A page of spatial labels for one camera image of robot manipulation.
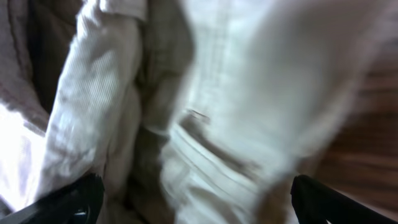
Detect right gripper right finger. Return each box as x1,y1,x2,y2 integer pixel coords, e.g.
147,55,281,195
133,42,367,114
290,175,397,224

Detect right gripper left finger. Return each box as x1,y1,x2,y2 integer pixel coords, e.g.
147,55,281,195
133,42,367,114
1,174,104,224

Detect beige khaki shorts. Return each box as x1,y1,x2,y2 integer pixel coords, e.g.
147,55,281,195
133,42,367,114
1,0,397,223

